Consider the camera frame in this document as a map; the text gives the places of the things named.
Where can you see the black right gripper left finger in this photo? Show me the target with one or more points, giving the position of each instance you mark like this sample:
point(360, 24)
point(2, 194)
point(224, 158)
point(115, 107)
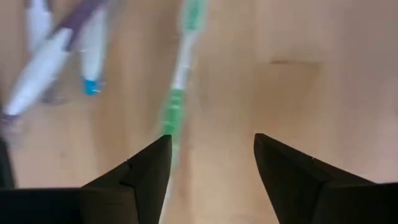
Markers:
point(124, 202)

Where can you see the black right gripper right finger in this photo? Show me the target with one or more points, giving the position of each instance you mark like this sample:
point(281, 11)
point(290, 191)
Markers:
point(326, 202)

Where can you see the blue toothbrush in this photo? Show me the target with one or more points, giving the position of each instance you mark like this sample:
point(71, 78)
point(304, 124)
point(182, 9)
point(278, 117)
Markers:
point(91, 62)

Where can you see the green toothbrush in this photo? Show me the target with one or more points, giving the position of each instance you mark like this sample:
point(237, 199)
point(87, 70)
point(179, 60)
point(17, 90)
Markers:
point(183, 62)

